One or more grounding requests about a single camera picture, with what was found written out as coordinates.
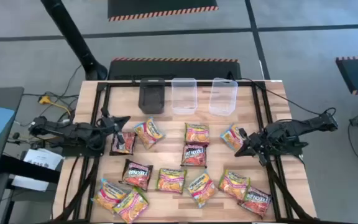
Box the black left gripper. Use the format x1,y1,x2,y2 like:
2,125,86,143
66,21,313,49
96,114,131,145

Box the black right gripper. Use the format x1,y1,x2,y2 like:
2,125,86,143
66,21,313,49
234,127,273,157

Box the black Fire Noodle ramen pack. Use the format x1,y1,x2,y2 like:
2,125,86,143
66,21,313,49
109,131,137,156
119,159,154,192
237,185,273,220
180,144,208,169

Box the dark grey plastic bin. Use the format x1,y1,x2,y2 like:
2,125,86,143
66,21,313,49
137,77,167,115

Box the lime chili shrimp ramen pack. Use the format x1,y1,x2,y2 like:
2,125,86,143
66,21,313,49
155,167,188,195
184,122,211,146
218,169,251,202
112,186,150,224

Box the clear plastic bin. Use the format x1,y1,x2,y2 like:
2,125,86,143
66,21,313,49
208,77,239,117
170,77,198,115

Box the white printed paper sheet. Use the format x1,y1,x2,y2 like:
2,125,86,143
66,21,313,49
22,148,64,170

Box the black desk beam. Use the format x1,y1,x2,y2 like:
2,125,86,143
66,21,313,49
0,154,62,184

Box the black stand pole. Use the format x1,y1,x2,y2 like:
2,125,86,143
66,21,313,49
40,0,109,81

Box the black aluminium table frame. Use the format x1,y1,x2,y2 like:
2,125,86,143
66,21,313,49
53,80,318,224

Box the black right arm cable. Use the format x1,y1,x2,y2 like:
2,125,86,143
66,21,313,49
226,71,337,116

